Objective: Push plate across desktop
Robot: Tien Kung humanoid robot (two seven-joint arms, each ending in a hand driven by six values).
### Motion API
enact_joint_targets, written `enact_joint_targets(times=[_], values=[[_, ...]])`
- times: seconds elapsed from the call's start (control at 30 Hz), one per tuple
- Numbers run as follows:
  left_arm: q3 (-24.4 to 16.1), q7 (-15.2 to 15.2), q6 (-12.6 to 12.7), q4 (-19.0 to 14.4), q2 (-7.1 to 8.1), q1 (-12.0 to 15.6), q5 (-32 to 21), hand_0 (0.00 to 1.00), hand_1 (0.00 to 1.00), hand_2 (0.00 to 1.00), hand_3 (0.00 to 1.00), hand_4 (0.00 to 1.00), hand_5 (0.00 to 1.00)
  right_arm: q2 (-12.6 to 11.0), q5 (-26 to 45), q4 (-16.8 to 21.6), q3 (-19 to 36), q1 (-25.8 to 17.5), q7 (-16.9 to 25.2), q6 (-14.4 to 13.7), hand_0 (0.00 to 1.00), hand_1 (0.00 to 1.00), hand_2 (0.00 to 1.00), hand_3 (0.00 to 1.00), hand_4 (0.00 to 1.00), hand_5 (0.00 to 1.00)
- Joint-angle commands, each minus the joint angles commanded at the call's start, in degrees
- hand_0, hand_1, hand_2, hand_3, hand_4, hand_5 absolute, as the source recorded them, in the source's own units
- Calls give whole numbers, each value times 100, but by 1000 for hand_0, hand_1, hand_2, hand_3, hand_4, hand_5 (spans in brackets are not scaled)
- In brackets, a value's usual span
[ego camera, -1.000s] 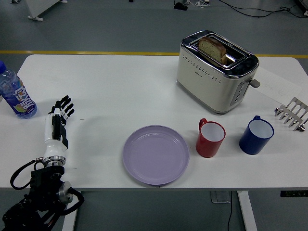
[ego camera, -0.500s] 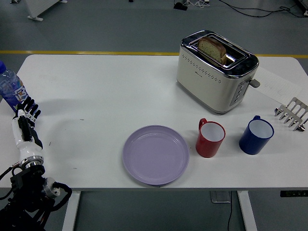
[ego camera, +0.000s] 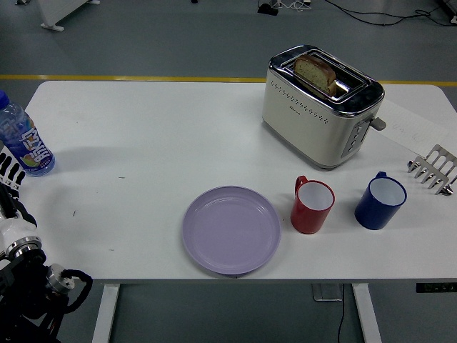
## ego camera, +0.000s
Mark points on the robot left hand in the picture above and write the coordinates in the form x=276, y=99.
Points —
x=10, y=230

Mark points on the silver metal toast rack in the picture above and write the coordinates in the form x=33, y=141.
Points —
x=441, y=160

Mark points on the cream and chrome toaster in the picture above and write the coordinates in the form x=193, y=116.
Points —
x=303, y=125

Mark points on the purple round plate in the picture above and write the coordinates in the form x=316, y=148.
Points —
x=232, y=230

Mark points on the white paper sheet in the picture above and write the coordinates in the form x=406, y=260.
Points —
x=410, y=125

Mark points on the black floor device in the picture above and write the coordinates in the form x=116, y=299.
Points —
x=267, y=9

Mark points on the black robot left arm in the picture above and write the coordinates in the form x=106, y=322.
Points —
x=25, y=286

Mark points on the white table leg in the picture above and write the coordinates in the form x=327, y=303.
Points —
x=105, y=314
x=367, y=314

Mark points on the blue mug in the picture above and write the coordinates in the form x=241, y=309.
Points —
x=373, y=214

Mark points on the blue labelled drink bottle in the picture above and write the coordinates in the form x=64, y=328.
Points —
x=28, y=146

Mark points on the brown bread slice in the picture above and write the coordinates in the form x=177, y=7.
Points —
x=316, y=73

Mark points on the white furniture foot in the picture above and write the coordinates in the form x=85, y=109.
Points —
x=59, y=12

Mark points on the red mug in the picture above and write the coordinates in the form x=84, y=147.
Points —
x=307, y=219

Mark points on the black table control panel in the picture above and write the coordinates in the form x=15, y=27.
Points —
x=435, y=287

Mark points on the grey floor socket box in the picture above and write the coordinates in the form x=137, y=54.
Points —
x=325, y=292

